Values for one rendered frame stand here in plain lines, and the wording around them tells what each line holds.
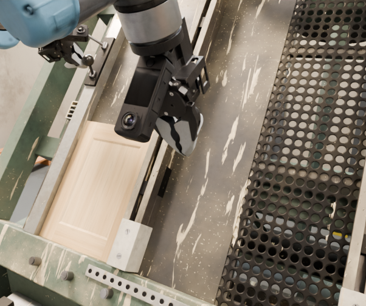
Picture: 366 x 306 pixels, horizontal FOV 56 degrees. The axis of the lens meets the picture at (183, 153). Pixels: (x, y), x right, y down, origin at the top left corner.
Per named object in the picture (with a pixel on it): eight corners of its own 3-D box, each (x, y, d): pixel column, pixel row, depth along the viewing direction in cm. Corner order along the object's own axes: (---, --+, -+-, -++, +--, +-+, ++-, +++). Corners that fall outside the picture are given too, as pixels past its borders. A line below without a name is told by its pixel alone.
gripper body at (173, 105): (213, 89, 53) (197, 14, 45) (189, 125, 48) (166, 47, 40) (171, 85, 57) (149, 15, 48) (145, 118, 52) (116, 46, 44)
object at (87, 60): (86, 79, 121) (79, 60, 108) (90, 70, 122) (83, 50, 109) (96, 82, 121) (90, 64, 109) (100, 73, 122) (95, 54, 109)
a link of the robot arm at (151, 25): (155, 12, 37) (98, 14, 41) (166, 50, 40) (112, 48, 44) (185, -17, 41) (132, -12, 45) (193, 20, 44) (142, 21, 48)
